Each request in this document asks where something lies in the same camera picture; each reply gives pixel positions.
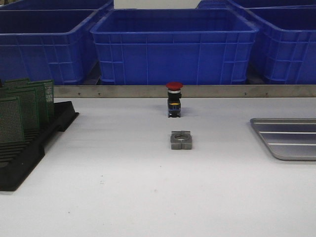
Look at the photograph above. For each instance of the blue plastic bin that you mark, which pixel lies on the blue plastic bin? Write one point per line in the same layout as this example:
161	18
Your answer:
157	46
47	44
284	51

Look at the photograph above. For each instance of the metal rail strip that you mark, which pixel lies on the metal rail strip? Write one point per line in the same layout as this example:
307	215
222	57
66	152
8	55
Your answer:
188	91

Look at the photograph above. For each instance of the grey metal clamp block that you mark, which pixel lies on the grey metal clamp block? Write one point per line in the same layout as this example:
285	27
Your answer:
181	140

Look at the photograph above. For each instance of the right blue plastic bin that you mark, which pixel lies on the right blue plastic bin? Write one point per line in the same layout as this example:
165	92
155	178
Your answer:
284	51

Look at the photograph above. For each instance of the black slotted board rack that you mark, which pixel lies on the black slotted board rack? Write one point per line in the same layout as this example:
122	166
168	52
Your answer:
18	161

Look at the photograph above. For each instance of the far left blue bin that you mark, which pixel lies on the far left blue bin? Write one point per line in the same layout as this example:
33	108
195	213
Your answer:
57	4

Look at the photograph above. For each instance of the silver metal tray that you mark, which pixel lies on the silver metal tray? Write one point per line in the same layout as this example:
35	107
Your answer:
288	138

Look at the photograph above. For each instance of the green perforated circuit board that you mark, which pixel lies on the green perforated circuit board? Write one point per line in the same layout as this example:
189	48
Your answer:
42	102
28	106
49	94
11	125
13	83

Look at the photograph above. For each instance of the far right blue bin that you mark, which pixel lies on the far right blue bin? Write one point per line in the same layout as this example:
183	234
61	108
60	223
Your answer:
217	4

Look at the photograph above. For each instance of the left blue plastic bin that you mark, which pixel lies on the left blue plastic bin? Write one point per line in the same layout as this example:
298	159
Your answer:
47	44

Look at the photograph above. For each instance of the red emergency stop button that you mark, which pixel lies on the red emergency stop button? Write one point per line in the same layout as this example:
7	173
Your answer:
174	96

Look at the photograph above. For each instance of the centre blue plastic bin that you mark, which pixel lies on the centre blue plastic bin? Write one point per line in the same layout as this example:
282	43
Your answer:
157	46

